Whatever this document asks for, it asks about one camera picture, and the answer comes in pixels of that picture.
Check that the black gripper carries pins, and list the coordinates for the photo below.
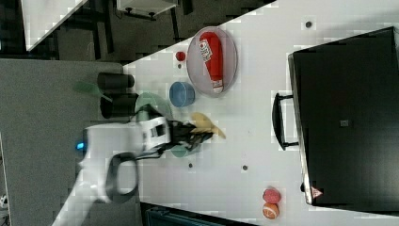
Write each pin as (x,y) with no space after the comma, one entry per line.
(180,134)

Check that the yellow plush banana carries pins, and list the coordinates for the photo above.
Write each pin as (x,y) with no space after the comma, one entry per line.
(204,125)

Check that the blue bowl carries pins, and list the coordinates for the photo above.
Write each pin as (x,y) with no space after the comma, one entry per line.
(182,94)

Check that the red plush tomato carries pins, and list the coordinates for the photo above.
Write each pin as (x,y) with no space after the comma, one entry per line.
(271,195)

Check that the green perforated colander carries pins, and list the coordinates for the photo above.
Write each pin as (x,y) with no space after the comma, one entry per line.
(155,101)

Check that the green spatula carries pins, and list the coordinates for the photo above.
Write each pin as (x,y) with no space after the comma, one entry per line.
(90,89)

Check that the red plush ketchup bottle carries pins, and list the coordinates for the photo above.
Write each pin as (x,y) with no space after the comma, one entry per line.
(212,55)

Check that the green mug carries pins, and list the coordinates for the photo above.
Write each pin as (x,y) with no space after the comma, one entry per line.
(181,151)

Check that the orange plush ball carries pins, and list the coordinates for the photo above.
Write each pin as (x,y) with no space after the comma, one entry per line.
(270,210)

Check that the black pot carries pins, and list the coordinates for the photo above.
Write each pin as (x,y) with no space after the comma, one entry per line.
(121,105)

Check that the black cylinder container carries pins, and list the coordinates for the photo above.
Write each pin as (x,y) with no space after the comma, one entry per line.
(115,81)

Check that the blue metal frame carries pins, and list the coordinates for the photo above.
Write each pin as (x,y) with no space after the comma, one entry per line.
(157,215)

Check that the white side table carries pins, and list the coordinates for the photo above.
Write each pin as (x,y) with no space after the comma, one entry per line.
(42,17)

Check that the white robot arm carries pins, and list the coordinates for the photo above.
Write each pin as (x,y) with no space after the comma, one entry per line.
(109,171)

